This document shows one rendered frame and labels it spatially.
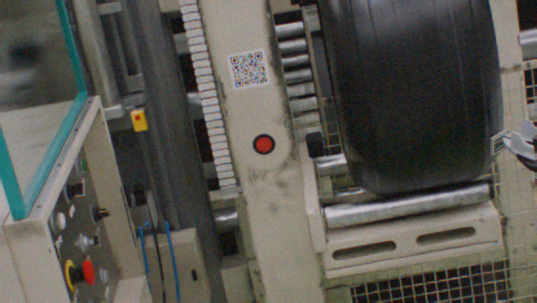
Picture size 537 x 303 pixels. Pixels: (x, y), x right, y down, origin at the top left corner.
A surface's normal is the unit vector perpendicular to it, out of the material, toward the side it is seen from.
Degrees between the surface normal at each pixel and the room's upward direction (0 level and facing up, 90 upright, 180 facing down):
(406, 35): 70
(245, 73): 90
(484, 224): 90
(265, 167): 90
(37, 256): 90
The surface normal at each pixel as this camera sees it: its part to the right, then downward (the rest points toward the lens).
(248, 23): 0.02, 0.35
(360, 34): -0.32, 0.00
